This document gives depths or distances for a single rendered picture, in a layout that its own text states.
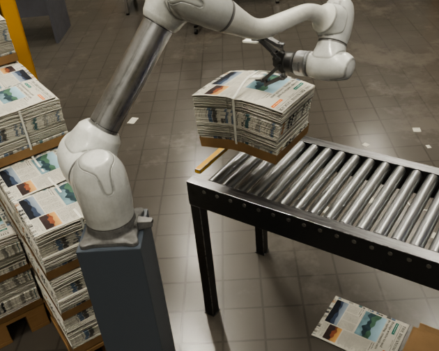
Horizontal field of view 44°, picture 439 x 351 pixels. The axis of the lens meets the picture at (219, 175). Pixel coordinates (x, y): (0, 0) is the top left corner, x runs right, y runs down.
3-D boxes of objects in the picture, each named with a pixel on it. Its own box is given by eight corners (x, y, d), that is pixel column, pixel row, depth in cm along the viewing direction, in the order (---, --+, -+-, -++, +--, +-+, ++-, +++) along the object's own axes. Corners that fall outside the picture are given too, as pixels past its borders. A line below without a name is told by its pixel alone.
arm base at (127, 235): (150, 246, 167) (148, 232, 164) (79, 250, 168) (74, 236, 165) (156, 209, 182) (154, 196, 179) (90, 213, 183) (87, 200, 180)
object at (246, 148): (240, 151, 215) (240, 142, 213) (274, 120, 235) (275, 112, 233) (275, 165, 209) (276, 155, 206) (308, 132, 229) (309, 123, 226)
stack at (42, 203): (81, 378, 248) (31, 238, 202) (8, 244, 331) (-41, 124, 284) (157, 336, 265) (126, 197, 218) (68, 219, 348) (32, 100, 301)
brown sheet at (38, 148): (-9, 170, 242) (-11, 163, 240) (-26, 146, 262) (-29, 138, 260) (72, 141, 259) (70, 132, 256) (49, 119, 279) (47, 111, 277)
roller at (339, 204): (318, 227, 206) (318, 216, 203) (365, 165, 237) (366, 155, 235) (331, 231, 204) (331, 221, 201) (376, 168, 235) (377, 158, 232)
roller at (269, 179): (256, 198, 217) (253, 207, 221) (309, 143, 248) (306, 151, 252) (245, 192, 219) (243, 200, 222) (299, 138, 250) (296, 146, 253)
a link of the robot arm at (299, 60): (305, 81, 194) (290, 79, 197) (316, 72, 200) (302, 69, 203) (304, 56, 189) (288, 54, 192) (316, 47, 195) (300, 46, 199)
